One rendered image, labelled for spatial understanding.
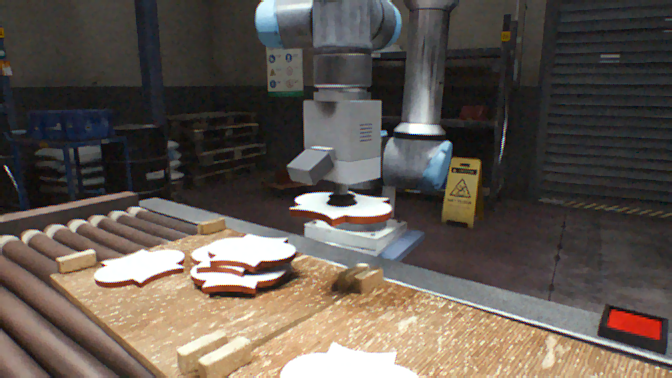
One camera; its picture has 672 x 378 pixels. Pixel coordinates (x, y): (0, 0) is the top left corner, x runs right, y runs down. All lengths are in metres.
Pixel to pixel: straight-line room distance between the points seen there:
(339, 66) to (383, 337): 0.34
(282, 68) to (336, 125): 5.82
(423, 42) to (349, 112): 0.47
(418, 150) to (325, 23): 0.47
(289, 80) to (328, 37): 5.74
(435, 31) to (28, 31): 5.06
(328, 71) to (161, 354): 0.39
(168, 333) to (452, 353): 0.35
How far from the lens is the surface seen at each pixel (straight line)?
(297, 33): 0.70
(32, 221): 1.24
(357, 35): 0.56
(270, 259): 0.69
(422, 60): 0.98
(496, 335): 0.61
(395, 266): 0.83
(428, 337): 0.58
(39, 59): 5.71
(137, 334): 0.63
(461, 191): 4.11
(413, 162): 0.96
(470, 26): 5.31
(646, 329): 0.73
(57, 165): 5.26
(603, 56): 5.10
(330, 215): 0.55
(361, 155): 0.57
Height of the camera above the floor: 1.24
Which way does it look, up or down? 14 degrees down
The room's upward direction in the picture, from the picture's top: straight up
